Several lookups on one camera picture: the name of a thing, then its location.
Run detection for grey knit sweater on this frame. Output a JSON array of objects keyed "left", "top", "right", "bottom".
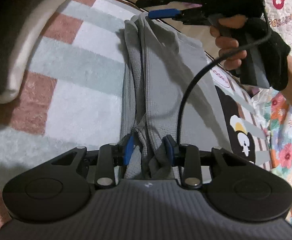
[{"left": 121, "top": 12, "right": 231, "bottom": 179}]

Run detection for person right hand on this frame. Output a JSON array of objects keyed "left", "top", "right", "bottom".
[{"left": 210, "top": 15, "right": 247, "bottom": 70}]

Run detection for checkered happy dog rug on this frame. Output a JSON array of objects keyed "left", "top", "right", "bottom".
[{"left": 0, "top": 0, "right": 274, "bottom": 233}]

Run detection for cream folded ribbed garment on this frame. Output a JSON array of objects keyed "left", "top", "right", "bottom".
[{"left": 0, "top": 0, "right": 66, "bottom": 103}]

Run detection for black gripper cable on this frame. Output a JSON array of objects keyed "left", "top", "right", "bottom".
[{"left": 176, "top": 0, "right": 273, "bottom": 145}]

